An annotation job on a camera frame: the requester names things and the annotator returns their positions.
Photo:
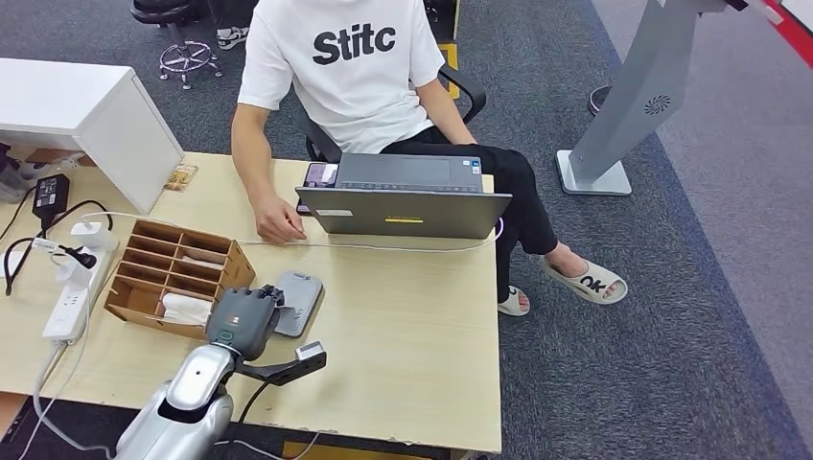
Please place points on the black smartphone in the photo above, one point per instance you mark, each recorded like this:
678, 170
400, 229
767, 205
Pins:
317, 176

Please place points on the white plug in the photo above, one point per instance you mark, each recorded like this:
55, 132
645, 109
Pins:
73, 276

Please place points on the grey laptop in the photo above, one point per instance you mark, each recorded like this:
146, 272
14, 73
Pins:
406, 213

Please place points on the white card in organizer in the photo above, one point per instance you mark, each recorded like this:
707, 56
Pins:
200, 261

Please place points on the yellow floor marker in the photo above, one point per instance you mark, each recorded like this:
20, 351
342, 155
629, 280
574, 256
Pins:
451, 57

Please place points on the wooden card organizer box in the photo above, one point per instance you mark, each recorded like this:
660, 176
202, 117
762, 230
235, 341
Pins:
232, 273

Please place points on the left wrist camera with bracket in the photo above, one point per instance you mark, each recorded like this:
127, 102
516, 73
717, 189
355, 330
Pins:
286, 371

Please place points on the white charger block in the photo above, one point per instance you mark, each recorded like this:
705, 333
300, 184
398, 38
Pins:
89, 235

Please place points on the black office chair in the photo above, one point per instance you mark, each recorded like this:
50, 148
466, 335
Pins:
470, 95

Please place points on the beige sandal with OK print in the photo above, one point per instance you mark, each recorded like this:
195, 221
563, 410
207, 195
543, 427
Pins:
591, 282

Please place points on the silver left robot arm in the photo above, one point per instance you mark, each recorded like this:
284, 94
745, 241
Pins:
190, 381

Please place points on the white power strip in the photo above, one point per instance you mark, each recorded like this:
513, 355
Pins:
67, 314

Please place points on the grey kiosk stand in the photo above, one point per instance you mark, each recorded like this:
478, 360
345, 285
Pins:
635, 95

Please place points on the bystander person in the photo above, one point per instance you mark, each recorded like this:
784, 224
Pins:
230, 37

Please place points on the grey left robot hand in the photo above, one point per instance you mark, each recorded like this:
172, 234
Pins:
244, 320

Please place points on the black power adapter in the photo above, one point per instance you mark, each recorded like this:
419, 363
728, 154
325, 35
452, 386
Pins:
51, 195

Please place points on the person's right hand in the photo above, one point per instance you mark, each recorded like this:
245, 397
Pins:
276, 219

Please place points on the person's right forearm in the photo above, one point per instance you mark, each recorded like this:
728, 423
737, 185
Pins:
251, 159

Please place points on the white cabinet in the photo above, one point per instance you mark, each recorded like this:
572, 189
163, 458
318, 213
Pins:
63, 95

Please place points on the round floor base plate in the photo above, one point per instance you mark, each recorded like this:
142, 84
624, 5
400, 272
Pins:
597, 100

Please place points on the black plug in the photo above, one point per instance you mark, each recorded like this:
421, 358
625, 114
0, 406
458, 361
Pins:
82, 259

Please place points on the white room key card bundle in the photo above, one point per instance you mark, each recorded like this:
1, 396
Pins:
185, 310

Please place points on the gold brown card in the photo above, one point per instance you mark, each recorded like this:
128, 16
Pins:
181, 178

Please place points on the black stool with chrome base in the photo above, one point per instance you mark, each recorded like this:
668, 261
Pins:
185, 58

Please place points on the grey card reader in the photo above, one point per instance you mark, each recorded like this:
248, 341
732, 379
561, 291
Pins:
305, 298

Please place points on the person's left forearm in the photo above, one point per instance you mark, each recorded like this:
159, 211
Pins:
444, 114

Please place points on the red white barrier strip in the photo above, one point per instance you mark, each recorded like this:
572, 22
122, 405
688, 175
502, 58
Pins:
794, 35

